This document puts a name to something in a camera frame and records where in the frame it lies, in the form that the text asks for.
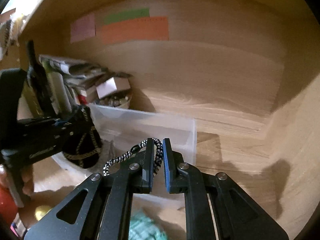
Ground teal knitted sock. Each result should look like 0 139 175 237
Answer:
129 211 169 240

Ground black white braided cord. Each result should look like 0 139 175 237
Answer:
102 138 164 177

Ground black pouch gold trim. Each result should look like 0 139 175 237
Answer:
62 105 103 169

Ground yellow felt ball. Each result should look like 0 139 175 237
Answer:
34 205 52 221

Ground person's left hand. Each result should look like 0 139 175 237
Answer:
1 164 34 196

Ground dark wine bottle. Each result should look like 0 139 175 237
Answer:
26 40 57 118

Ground upright white books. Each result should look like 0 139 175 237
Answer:
47 72 75 114

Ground red book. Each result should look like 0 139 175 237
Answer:
77 94 88 105

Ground clear plastic storage bin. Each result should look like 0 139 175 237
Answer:
51 103 198 210

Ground stack of newspapers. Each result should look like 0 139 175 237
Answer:
39 54 132 87

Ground bowl of small items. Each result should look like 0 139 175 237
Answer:
94 94 132 109

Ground small white cardboard box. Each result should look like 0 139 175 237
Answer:
96 77 131 99

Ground pink paper note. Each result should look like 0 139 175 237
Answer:
70 12 96 43

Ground green paper note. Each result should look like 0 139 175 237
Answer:
103 8 150 25

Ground orange paper note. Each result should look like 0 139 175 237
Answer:
100 16 169 44

